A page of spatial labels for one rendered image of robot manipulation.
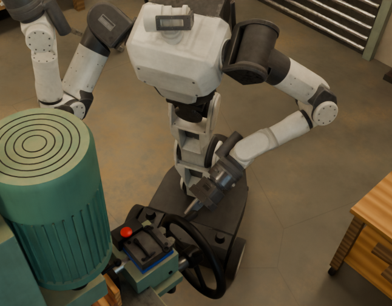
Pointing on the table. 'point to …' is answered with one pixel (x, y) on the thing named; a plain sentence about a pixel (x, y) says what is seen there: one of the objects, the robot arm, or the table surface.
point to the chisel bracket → (100, 291)
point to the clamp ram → (118, 272)
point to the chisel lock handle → (112, 266)
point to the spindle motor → (52, 195)
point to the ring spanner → (156, 239)
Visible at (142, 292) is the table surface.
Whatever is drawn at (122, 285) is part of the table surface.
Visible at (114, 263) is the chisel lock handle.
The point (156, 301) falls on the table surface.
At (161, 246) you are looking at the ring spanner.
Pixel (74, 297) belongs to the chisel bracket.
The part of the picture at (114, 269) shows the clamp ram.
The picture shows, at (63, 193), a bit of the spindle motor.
